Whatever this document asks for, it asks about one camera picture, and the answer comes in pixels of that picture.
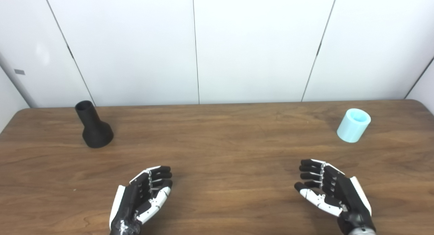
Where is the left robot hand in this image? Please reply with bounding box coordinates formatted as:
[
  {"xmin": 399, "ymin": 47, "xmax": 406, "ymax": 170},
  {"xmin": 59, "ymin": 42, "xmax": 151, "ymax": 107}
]
[{"xmin": 109, "ymin": 165, "xmax": 173, "ymax": 235}]

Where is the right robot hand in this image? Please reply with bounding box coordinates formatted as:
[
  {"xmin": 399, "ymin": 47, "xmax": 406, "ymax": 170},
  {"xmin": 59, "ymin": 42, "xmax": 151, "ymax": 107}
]
[{"xmin": 294, "ymin": 159, "xmax": 376, "ymax": 231}]

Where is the light blue cylinder cup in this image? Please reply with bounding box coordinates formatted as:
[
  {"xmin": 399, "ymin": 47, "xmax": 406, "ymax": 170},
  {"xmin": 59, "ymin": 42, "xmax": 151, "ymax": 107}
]
[{"xmin": 337, "ymin": 108, "xmax": 371, "ymax": 143}]

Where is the black nozzle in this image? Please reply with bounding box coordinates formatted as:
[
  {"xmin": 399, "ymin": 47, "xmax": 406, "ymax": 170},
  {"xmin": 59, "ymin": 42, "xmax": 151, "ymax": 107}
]
[{"xmin": 75, "ymin": 100, "xmax": 114, "ymax": 149}]

